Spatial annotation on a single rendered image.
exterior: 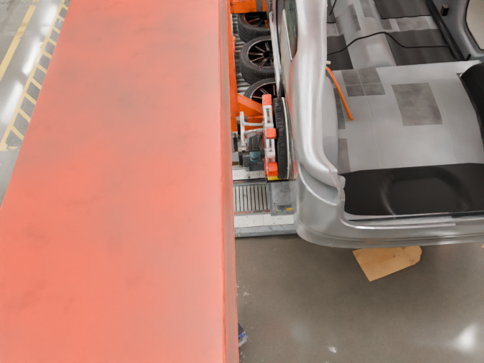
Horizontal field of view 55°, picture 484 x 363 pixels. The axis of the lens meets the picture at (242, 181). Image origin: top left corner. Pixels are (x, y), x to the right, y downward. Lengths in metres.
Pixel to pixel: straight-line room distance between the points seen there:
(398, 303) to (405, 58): 2.25
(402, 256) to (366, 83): 1.51
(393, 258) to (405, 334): 0.65
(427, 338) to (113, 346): 3.66
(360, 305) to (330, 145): 1.37
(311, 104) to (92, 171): 2.33
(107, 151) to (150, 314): 0.22
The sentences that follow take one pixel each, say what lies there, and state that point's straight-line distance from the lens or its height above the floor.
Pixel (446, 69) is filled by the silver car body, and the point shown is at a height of 1.02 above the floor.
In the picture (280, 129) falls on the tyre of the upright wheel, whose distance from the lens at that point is 3.48.
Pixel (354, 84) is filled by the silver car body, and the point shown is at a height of 1.04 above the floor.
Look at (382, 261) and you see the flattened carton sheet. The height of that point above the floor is 0.01.
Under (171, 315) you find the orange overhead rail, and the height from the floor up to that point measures 3.22.
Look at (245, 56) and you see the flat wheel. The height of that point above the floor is 0.50.
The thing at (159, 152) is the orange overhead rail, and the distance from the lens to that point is 0.57.
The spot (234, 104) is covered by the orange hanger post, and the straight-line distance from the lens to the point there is 4.10.
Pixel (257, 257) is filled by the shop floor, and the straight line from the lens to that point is 4.13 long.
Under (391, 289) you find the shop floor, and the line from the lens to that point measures 4.11.
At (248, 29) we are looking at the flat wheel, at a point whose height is 0.50.
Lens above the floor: 3.64
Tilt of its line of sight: 52 degrees down
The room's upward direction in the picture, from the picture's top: 6 degrees counter-clockwise
